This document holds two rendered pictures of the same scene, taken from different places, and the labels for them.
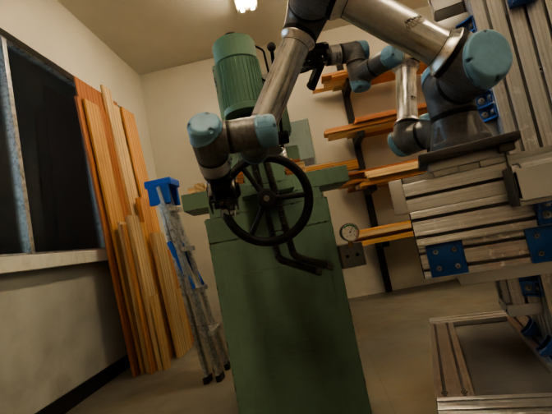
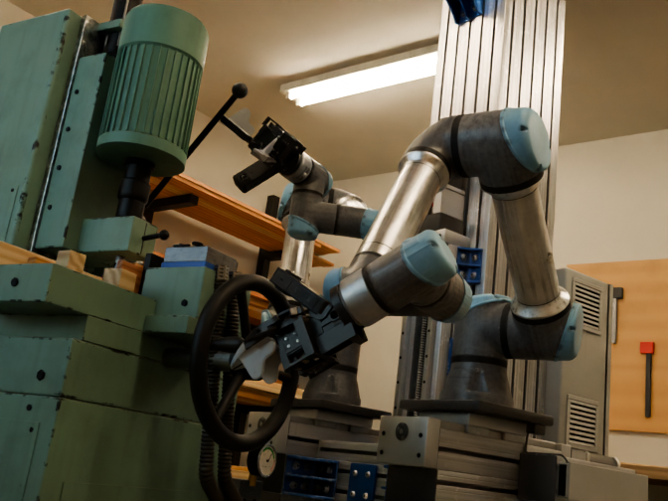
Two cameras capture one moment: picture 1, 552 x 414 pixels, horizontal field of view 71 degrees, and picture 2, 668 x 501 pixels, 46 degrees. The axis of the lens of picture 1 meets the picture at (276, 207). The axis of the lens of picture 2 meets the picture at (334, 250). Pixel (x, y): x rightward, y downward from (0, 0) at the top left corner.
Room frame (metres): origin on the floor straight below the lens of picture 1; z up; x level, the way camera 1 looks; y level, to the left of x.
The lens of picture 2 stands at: (0.34, 1.04, 0.65)
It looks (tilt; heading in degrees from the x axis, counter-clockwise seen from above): 16 degrees up; 305
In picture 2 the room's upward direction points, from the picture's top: 7 degrees clockwise
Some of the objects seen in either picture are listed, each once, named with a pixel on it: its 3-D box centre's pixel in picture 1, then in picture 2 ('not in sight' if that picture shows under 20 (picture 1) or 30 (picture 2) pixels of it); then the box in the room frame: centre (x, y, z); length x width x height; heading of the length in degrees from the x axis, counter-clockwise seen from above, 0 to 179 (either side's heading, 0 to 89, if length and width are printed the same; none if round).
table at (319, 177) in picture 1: (265, 190); (155, 325); (1.41, 0.02, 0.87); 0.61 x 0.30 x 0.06; 93
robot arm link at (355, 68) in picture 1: (361, 74); (311, 217); (1.42, -0.42, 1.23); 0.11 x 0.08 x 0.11; 37
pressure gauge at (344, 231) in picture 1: (349, 235); (258, 464); (1.32, -0.23, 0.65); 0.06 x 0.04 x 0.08; 93
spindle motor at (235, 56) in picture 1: (240, 80); (154, 92); (1.52, 0.04, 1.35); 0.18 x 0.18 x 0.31
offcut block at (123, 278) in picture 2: not in sight; (118, 280); (1.38, 0.16, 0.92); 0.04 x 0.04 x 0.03; 7
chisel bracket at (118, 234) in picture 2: not in sight; (116, 244); (1.54, 0.04, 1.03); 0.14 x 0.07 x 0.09; 3
